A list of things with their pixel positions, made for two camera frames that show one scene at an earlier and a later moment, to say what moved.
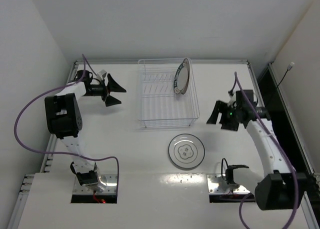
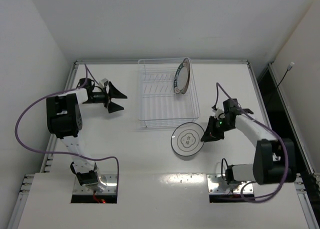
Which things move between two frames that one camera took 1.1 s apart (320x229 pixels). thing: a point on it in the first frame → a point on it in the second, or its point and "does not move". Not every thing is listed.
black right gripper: (225, 115) → (217, 126)
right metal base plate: (216, 184) does not move
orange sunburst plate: (186, 61) does not move
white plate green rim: (186, 151) → (186, 139)
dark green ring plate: (182, 77) does not move
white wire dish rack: (159, 106) does not move
